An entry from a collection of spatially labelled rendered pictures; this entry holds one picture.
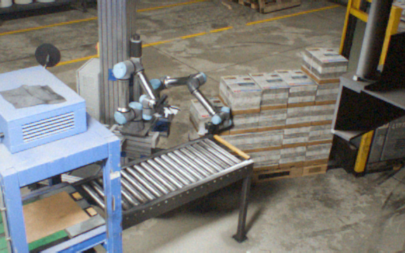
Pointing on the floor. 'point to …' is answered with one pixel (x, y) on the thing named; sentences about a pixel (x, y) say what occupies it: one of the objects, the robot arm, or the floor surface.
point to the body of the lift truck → (389, 144)
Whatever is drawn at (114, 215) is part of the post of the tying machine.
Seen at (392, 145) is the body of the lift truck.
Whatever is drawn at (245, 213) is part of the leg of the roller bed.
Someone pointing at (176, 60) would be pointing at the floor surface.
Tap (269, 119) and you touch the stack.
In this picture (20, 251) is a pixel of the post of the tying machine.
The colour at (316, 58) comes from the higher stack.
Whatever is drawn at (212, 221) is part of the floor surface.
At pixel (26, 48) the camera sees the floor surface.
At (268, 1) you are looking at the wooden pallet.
